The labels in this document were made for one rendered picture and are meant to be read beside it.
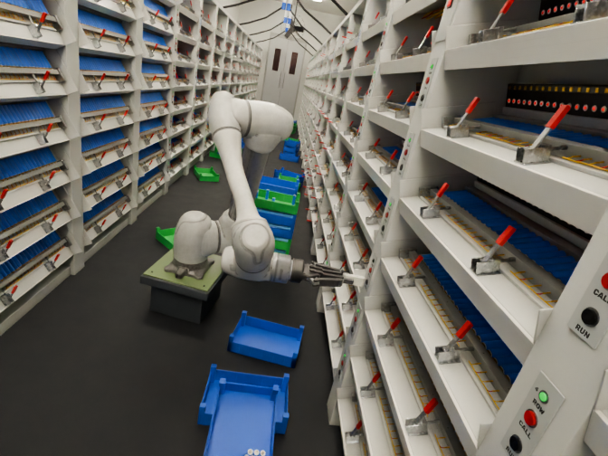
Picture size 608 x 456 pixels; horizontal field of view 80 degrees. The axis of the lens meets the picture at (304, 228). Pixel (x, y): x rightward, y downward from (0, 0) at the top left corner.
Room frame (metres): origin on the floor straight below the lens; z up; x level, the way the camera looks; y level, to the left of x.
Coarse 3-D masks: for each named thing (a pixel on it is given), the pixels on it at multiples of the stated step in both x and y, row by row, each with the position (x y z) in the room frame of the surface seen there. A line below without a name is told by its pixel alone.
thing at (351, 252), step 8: (352, 216) 1.69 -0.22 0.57; (344, 224) 1.69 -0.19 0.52; (352, 224) 1.67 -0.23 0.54; (344, 232) 1.62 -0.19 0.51; (344, 240) 1.53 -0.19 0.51; (344, 248) 1.48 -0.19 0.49; (352, 248) 1.44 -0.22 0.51; (360, 248) 1.44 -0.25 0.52; (352, 256) 1.36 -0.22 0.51; (352, 264) 1.29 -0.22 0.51; (352, 272) 1.24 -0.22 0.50; (360, 272) 1.23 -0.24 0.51; (360, 288) 1.08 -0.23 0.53
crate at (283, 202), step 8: (264, 192) 2.21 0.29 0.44; (272, 192) 2.21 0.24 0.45; (256, 200) 2.01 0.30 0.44; (264, 200) 2.01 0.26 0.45; (280, 200) 2.21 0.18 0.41; (288, 200) 2.22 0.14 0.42; (296, 200) 2.20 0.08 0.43; (264, 208) 2.02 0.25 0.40; (272, 208) 2.02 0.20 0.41; (280, 208) 2.02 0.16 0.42; (288, 208) 2.02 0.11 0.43; (296, 208) 2.02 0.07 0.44
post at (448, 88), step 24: (480, 0) 0.99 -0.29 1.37; (504, 0) 1.00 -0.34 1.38; (528, 0) 1.01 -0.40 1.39; (456, 24) 0.99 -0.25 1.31; (432, 48) 1.08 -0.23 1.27; (456, 72) 0.99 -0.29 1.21; (480, 72) 1.00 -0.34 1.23; (504, 72) 1.01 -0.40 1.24; (432, 96) 0.99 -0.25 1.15; (456, 96) 1.00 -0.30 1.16; (480, 96) 1.00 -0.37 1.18; (504, 96) 1.01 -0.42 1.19; (408, 168) 0.99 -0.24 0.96; (432, 168) 1.00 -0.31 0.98; (456, 168) 1.00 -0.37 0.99; (384, 216) 1.07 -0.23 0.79; (384, 240) 1.01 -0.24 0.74; (384, 288) 0.99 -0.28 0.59; (360, 336) 0.99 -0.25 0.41; (336, 384) 1.05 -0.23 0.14; (336, 408) 0.99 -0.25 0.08
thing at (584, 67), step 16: (528, 64) 0.99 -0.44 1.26; (544, 64) 0.93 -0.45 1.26; (560, 64) 0.87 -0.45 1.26; (576, 64) 0.83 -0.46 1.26; (592, 64) 0.79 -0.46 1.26; (528, 80) 0.96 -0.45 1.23; (544, 80) 0.91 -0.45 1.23; (560, 80) 0.85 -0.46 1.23; (576, 80) 0.81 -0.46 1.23; (592, 80) 0.77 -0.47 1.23; (512, 208) 0.83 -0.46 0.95
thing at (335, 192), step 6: (336, 180) 2.38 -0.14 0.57; (330, 186) 2.38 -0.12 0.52; (336, 186) 2.22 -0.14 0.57; (330, 192) 2.21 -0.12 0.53; (336, 192) 2.22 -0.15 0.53; (342, 192) 2.19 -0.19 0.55; (330, 198) 2.15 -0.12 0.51; (336, 198) 2.15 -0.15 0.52; (330, 204) 2.09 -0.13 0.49; (336, 204) 1.97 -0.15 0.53; (336, 210) 1.93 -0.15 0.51; (336, 216) 1.83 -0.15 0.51
